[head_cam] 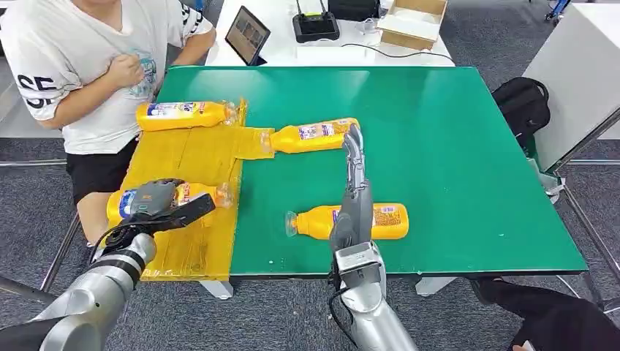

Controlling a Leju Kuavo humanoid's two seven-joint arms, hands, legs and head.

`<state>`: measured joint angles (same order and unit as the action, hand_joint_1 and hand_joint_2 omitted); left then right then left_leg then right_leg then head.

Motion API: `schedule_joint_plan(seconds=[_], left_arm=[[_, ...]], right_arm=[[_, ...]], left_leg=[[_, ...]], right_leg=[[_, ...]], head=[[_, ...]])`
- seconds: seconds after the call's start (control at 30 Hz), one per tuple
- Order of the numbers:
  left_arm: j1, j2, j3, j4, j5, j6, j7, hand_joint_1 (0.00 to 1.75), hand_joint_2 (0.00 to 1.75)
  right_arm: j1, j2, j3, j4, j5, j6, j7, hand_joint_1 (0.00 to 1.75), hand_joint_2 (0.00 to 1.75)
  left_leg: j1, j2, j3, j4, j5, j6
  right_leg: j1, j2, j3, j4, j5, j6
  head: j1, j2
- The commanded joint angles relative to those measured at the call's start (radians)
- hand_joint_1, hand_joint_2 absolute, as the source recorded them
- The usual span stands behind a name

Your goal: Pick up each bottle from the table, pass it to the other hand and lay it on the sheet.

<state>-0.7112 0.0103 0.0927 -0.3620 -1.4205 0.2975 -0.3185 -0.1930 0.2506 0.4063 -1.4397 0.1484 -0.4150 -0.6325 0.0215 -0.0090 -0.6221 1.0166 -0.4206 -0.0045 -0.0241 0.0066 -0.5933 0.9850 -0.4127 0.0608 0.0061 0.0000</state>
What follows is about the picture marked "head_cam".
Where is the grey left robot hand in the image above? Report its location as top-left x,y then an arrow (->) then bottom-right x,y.
129,178 -> 217,234

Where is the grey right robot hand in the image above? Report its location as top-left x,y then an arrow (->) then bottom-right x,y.
330,123 -> 374,253

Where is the orange drink bottle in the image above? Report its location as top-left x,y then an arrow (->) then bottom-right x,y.
135,100 -> 238,132
285,203 -> 410,241
106,181 -> 235,229
261,117 -> 362,155

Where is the yellow plastic sheet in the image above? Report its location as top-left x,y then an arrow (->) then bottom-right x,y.
116,99 -> 275,282

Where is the green table mat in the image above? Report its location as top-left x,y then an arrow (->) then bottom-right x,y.
156,65 -> 589,278

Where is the white table foot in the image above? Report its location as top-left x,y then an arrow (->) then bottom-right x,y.
199,281 -> 235,301
415,276 -> 457,298

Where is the person's right hand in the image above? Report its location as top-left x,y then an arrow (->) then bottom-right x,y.
105,53 -> 146,91

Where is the white desk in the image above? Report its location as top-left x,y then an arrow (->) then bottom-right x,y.
205,0 -> 456,68

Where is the person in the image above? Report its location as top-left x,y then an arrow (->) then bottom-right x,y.
0,0 -> 217,248

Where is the black tablet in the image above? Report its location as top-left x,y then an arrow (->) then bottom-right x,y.
224,5 -> 272,67

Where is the black router with antennas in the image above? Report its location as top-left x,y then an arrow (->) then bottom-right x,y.
292,0 -> 341,44

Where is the open cardboard box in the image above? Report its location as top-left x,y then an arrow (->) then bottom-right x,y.
377,0 -> 449,51

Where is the white plastic bag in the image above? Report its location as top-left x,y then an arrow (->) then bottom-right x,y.
528,157 -> 567,205

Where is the black backpack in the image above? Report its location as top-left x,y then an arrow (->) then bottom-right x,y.
491,77 -> 552,149

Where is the black case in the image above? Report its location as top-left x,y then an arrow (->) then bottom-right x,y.
328,0 -> 382,21

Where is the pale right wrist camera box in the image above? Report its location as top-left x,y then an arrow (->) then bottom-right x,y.
334,241 -> 384,290

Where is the metal chair frame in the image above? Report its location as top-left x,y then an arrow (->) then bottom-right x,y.
0,213 -> 81,305

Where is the black cable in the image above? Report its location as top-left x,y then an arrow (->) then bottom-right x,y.
341,42 -> 456,64

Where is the white table with metal frame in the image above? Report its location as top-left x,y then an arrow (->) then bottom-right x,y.
523,0 -> 620,314

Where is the blue frame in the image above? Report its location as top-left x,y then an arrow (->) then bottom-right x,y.
545,0 -> 572,21

